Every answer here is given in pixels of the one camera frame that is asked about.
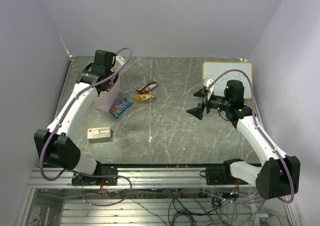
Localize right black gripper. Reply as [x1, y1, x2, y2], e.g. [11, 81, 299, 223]
[186, 88, 231, 119]

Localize pink paper bag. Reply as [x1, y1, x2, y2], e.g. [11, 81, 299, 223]
[94, 74, 121, 111]

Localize blue M&Ms packet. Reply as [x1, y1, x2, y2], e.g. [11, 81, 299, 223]
[109, 98, 132, 119]

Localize small whiteboard with stand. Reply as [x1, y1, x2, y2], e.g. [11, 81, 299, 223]
[202, 61, 253, 99]

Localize yellow M&Ms packet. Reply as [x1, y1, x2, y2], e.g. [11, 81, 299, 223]
[135, 94, 156, 102]

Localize purple M&Ms packet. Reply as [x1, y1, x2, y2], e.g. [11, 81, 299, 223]
[105, 81, 115, 91]

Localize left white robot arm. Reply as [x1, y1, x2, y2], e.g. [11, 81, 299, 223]
[34, 50, 127, 185]

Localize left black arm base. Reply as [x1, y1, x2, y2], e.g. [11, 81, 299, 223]
[71, 163, 118, 186]

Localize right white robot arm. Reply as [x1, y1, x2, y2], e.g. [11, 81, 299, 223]
[187, 78, 301, 200]

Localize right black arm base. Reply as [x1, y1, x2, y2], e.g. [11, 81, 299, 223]
[199, 164, 247, 186]

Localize brown chocolate bar wrapper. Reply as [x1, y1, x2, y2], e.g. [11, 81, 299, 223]
[136, 80, 158, 94]

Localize white cardboard box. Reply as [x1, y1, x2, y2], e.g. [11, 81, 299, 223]
[87, 127, 113, 144]

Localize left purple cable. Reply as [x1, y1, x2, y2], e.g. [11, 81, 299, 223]
[39, 47, 134, 207]

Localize purple cable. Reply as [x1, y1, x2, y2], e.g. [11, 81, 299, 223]
[39, 47, 134, 207]
[199, 69, 296, 206]

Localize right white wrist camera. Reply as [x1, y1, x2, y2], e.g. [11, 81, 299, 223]
[203, 77, 215, 100]

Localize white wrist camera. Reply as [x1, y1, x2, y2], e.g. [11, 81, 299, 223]
[203, 77, 215, 100]
[111, 55, 126, 73]

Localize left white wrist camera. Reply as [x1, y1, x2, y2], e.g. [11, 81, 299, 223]
[111, 55, 126, 73]

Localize aluminium frame rail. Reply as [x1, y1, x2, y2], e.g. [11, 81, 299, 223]
[26, 166, 292, 190]

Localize loose floor cables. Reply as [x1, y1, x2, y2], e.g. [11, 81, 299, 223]
[82, 186, 251, 226]

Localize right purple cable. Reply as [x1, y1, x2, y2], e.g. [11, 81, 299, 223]
[199, 69, 296, 206]

